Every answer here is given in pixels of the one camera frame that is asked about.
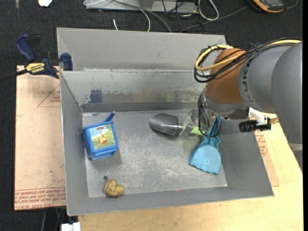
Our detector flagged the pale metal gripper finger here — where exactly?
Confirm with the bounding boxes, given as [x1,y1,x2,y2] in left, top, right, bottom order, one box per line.
[183,115,194,128]
[179,126,193,139]

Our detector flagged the grey metal scoop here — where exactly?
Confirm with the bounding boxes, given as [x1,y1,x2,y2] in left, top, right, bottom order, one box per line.
[148,113,184,137]

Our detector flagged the light blue plastic dustpan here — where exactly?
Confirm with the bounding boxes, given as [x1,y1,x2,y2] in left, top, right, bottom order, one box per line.
[188,117,222,176]

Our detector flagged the grey metal bin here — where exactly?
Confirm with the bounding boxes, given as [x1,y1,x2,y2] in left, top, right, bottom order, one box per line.
[56,27,275,217]

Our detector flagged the blue box with cartoon picture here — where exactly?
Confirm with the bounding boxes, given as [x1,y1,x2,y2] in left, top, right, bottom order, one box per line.
[81,111,119,161]

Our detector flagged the tan lumpy toy food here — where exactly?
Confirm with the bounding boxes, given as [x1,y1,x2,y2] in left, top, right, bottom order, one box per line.
[103,179,125,198]

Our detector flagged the black cylinder on white bracket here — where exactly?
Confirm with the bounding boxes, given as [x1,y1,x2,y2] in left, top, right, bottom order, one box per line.
[238,106,280,133]

